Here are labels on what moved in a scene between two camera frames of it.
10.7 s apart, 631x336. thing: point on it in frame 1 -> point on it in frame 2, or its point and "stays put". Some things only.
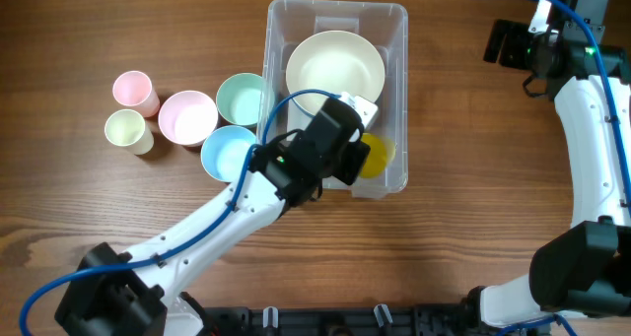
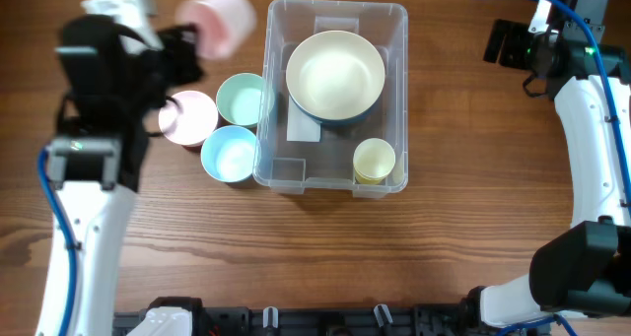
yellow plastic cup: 382,152 -> 367,180
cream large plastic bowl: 337,62 stays put
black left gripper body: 348,161 -> 159,71
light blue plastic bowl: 224,152 stays put
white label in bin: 296,119 stays put
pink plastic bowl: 187,117 stays put
